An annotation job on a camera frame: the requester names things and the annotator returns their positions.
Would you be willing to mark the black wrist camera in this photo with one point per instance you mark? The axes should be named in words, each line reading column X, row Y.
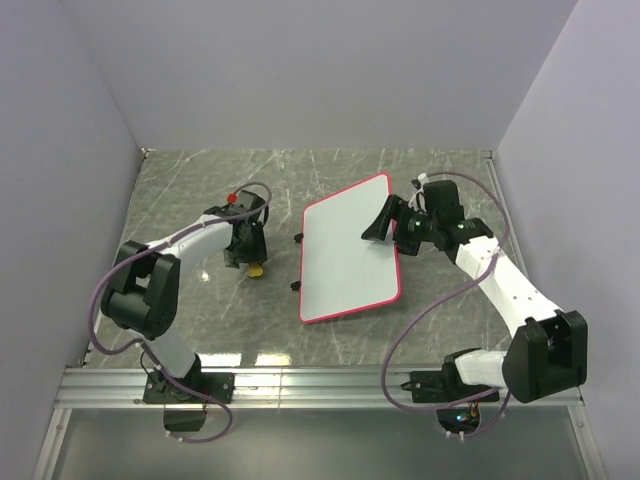
column 243, row 201
column 442, row 201

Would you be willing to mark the yellow black bone eraser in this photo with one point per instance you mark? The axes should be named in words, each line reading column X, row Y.
column 255, row 270

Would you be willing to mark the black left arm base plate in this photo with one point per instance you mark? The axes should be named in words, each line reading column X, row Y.
column 161, row 391

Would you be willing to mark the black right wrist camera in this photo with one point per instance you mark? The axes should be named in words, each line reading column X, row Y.
column 442, row 201

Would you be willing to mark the aluminium mounting rail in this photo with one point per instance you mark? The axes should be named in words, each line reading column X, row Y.
column 255, row 388

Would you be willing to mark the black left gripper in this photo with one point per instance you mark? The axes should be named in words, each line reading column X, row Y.
column 233, row 258

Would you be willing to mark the pink framed whiteboard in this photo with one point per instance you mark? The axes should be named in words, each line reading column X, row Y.
column 340, row 273

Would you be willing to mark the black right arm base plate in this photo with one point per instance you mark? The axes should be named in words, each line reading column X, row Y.
column 440, row 387

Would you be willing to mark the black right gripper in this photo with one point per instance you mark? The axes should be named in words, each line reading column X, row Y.
column 394, row 208

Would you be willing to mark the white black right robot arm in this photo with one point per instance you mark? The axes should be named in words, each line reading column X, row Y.
column 548, row 349

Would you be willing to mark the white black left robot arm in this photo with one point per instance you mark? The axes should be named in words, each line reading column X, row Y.
column 141, row 293

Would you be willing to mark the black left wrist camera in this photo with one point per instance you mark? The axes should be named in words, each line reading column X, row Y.
column 243, row 201

